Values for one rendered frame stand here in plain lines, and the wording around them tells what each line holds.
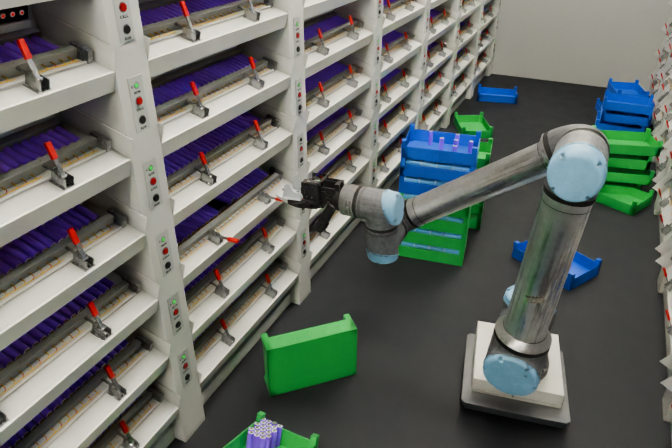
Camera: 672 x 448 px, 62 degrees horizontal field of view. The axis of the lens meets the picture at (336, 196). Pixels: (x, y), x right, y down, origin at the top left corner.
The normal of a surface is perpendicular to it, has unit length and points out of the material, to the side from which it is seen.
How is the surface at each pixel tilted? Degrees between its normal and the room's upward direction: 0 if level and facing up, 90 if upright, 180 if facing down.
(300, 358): 90
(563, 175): 84
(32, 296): 17
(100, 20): 90
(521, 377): 97
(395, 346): 0
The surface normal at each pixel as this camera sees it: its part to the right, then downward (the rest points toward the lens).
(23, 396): 0.26, -0.78
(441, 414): 0.00, -0.88
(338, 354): 0.33, 0.45
